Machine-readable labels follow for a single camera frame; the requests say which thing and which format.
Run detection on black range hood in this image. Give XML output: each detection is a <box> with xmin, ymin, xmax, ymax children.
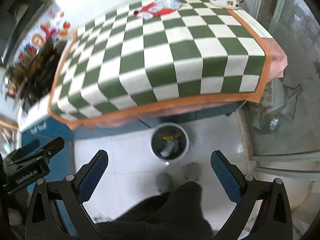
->
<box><xmin>1</xmin><ymin>0</ymin><xmax>50</xmax><ymax>67</ymax></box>

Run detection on grey left slipper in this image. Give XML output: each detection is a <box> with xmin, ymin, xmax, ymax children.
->
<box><xmin>155</xmin><ymin>173</ymin><xmax>173</xmax><ymax>194</ymax></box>

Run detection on large red snack bag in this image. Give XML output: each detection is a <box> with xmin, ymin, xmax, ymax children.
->
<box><xmin>133</xmin><ymin>0</ymin><xmax>182</xmax><ymax>20</ymax></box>

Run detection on grey right slipper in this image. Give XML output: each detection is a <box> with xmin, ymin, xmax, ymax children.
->
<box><xmin>184</xmin><ymin>163</ymin><xmax>201</xmax><ymax>183</ymax></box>

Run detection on green white checkered mat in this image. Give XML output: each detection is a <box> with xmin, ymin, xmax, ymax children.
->
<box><xmin>48</xmin><ymin>0</ymin><xmax>272</xmax><ymax>129</ymax></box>

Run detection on pink yellow medicine box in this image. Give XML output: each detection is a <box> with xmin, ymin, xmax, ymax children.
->
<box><xmin>162</xmin><ymin>133</ymin><xmax>181</xmax><ymax>141</ymax></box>

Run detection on grey slipper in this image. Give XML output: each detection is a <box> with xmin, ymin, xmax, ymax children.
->
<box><xmin>184</xmin><ymin>163</ymin><xmax>201</xmax><ymax>183</ymax></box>
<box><xmin>155</xmin><ymin>173</ymin><xmax>173</xmax><ymax>194</ymax></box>

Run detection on white round trash bin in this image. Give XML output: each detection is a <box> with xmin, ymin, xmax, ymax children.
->
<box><xmin>150</xmin><ymin>122</ymin><xmax>190</xmax><ymax>164</ymax></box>

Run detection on colourful wall sticker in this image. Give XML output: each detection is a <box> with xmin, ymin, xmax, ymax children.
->
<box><xmin>9</xmin><ymin>8</ymin><xmax>72</xmax><ymax>67</ymax></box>

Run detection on dark fleece clothing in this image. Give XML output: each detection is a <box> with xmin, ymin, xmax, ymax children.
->
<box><xmin>97</xmin><ymin>181</ymin><xmax>214</xmax><ymax>239</ymax></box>

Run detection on frosted glass sliding door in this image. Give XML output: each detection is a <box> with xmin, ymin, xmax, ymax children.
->
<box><xmin>238</xmin><ymin>0</ymin><xmax>319</xmax><ymax>236</ymax></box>

